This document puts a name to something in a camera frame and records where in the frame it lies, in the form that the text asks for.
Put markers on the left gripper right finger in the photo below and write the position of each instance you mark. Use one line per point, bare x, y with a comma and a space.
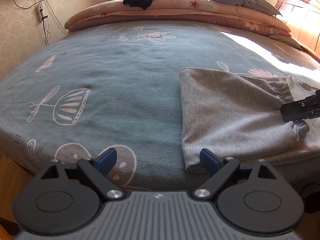
254, 199

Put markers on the white power strip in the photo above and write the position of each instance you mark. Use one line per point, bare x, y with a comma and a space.
41, 14

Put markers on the pink floral folded quilt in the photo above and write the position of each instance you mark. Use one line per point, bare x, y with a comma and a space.
206, 11

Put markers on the wooden headboard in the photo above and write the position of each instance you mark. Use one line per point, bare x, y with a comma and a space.
302, 16

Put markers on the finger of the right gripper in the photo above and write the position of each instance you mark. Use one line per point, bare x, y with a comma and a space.
307, 108

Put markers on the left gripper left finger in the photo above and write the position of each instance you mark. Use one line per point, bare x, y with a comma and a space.
63, 198

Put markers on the teal floral bed sheet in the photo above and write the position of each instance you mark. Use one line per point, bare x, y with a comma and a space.
118, 85

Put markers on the grey sweatpants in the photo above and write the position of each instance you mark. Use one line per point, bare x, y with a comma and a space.
239, 116

